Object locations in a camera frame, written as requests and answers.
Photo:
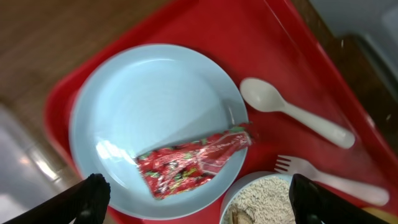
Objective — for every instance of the white plastic spoon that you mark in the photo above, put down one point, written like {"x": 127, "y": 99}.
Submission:
{"x": 264, "y": 97}

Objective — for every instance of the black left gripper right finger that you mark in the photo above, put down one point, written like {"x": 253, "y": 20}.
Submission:
{"x": 313, "y": 204}

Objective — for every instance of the grey dishwasher rack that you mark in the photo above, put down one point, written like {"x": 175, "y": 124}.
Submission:
{"x": 374, "y": 24}

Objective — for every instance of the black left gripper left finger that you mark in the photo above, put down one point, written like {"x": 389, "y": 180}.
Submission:
{"x": 84, "y": 203}

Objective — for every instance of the light blue bowl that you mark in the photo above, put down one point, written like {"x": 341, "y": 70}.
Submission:
{"x": 245, "y": 186}

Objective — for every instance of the light blue round plate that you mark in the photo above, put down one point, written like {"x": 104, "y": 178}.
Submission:
{"x": 149, "y": 97}

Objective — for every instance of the white plastic fork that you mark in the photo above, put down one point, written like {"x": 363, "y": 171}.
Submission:
{"x": 366, "y": 192}

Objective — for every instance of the rice and food scraps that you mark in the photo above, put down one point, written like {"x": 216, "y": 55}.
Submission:
{"x": 264, "y": 202}

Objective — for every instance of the red candy wrapper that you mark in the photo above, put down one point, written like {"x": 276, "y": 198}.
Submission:
{"x": 176, "y": 169}

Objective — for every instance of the red plastic tray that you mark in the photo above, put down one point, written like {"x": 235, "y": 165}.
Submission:
{"x": 265, "y": 40}

